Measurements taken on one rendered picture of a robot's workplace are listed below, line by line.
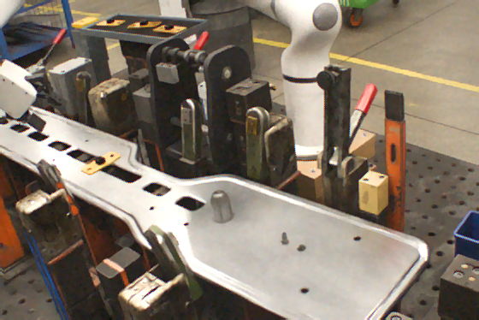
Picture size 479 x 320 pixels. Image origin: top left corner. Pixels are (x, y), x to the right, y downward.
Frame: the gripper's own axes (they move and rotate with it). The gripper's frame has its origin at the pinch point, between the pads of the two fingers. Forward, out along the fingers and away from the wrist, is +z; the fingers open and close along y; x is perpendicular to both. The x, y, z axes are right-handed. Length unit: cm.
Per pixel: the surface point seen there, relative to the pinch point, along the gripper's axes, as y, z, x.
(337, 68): 59, 21, -13
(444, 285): 66, 33, -48
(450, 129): 3, 194, 152
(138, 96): 11.6, 13.2, 8.5
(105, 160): 6.9, 13.1, -7.6
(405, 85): -24, 197, 212
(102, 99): 3.1, 8.6, 10.0
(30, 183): -27.8, 9.0, 1.7
